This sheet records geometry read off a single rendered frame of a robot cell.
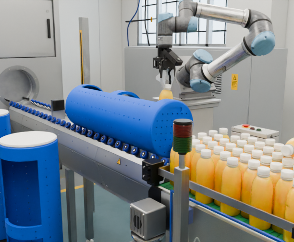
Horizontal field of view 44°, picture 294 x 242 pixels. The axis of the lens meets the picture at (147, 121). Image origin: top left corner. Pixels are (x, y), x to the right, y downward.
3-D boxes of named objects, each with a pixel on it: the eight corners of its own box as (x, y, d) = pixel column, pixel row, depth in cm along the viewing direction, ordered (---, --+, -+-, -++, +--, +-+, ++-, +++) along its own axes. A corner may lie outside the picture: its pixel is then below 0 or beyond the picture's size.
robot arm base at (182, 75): (189, 66, 236) (197, 57, 228) (201, 85, 231) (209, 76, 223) (171, 70, 228) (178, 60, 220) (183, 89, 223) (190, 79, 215)
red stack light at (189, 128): (182, 131, 122) (183, 120, 121) (196, 135, 117) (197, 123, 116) (168, 135, 118) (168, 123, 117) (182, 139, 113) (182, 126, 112)
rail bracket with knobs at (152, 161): (156, 177, 165) (157, 156, 163) (167, 182, 160) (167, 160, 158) (140, 183, 159) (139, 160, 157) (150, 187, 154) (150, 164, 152)
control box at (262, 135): (242, 142, 186) (243, 123, 183) (277, 151, 170) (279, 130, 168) (230, 146, 180) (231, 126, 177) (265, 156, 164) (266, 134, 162)
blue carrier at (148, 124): (101, 125, 253) (104, 84, 248) (191, 155, 186) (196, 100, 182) (63, 127, 235) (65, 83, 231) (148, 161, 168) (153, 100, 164)
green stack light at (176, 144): (182, 146, 123) (182, 132, 122) (196, 150, 118) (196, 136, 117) (168, 149, 119) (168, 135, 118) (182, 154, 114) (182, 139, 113)
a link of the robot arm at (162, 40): (176, 36, 179) (163, 36, 174) (176, 45, 180) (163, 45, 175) (165, 36, 184) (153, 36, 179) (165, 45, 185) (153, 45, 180)
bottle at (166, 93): (153, 122, 188) (157, 86, 185) (165, 122, 191) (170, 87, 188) (159, 125, 181) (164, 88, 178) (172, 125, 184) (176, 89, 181)
